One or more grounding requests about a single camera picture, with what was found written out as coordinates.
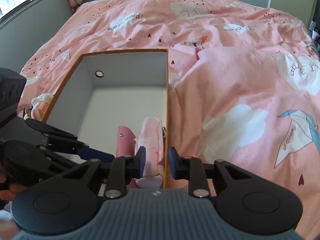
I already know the person's left hand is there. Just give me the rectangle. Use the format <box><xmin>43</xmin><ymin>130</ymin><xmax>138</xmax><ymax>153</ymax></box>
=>
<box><xmin>0</xmin><ymin>174</ymin><xmax>24</xmax><ymax>202</ymax></box>

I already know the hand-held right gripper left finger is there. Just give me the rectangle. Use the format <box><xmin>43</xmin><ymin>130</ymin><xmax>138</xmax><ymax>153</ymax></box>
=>
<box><xmin>60</xmin><ymin>146</ymin><xmax>147</xmax><ymax>199</ymax></box>

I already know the cream room door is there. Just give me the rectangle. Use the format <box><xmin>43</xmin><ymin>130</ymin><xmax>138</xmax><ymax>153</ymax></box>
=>
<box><xmin>267</xmin><ymin>0</ymin><xmax>320</xmax><ymax>30</ymax></box>

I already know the pink striped plush toy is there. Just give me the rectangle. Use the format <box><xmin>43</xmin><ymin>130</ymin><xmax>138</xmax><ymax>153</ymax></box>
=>
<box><xmin>31</xmin><ymin>93</ymin><xmax>55</xmax><ymax>122</ymax></box>

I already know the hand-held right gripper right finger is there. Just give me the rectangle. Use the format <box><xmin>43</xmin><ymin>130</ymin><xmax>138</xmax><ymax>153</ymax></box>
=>
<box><xmin>168</xmin><ymin>147</ymin><xmax>253</xmax><ymax>197</ymax></box>

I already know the pink leather wallet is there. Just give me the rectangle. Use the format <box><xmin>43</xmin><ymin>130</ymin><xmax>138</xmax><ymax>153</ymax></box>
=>
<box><xmin>117</xmin><ymin>126</ymin><xmax>138</xmax><ymax>158</ymax></box>

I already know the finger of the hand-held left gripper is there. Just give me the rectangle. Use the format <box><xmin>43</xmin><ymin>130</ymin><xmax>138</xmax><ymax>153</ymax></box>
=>
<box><xmin>25</xmin><ymin>118</ymin><xmax>115</xmax><ymax>162</ymax></box>
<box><xmin>46</xmin><ymin>154</ymin><xmax>84</xmax><ymax>175</ymax></box>

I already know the pink printed blanket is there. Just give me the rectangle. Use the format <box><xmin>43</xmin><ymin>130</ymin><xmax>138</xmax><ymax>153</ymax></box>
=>
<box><xmin>20</xmin><ymin>0</ymin><xmax>320</xmax><ymax>205</ymax></box>

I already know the orange cardboard box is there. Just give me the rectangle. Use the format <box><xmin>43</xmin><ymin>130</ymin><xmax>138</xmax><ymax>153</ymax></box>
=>
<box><xmin>41</xmin><ymin>49</ymin><xmax>170</xmax><ymax>189</ymax></box>

